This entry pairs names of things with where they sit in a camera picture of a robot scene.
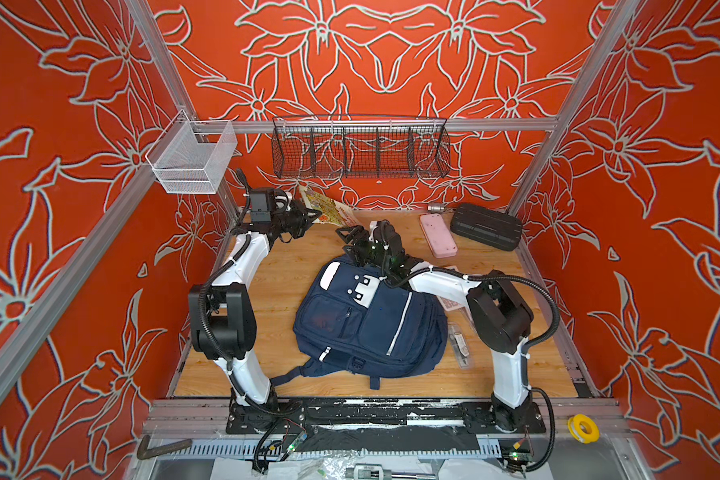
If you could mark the pink calculator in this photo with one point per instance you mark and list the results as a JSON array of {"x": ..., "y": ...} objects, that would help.
[{"x": 450, "y": 303}]

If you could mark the clear plastic pen box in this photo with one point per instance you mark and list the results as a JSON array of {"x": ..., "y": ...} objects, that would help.
[{"x": 459, "y": 346}]

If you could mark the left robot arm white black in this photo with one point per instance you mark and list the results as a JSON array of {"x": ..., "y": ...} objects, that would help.
[{"x": 222, "y": 318}]

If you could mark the dark metal hex key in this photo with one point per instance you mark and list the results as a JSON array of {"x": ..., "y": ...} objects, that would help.
[{"x": 146, "y": 451}]

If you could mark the yellow tape roll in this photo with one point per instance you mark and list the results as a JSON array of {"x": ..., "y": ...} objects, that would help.
[{"x": 583, "y": 429}]

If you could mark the navy blue student backpack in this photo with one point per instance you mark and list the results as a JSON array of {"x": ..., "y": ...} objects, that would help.
[{"x": 350, "y": 320}]

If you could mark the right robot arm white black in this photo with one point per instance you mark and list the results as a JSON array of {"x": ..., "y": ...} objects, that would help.
[{"x": 501, "y": 317}]

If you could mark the pink pencil case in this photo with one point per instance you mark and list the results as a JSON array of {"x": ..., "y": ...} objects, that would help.
[{"x": 438, "y": 236}]

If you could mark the black wire wall basket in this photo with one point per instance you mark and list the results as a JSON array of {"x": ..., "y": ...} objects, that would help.
[{"x": 338, "y": 146}]

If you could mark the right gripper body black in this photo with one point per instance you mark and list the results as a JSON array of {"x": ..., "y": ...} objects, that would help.
[{"x": 365, "y": 249}]

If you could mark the black hard case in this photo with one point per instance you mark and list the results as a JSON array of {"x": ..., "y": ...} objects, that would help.
[{"x": 489, "y": 227}]

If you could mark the white wire mesh basket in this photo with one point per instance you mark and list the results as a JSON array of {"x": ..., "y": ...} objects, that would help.
[{"x": 191, "y": 156}]

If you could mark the small silver metal cylinder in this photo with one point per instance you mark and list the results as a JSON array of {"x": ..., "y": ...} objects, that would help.
[{"x": 437, "y": 208}]

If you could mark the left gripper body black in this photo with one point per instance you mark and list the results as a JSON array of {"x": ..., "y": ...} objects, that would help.
[{"x": 291, "y": 221}]

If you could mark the colourful illustrated history book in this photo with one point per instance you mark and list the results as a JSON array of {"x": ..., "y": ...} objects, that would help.
[{"x": 332, "y": 212}]

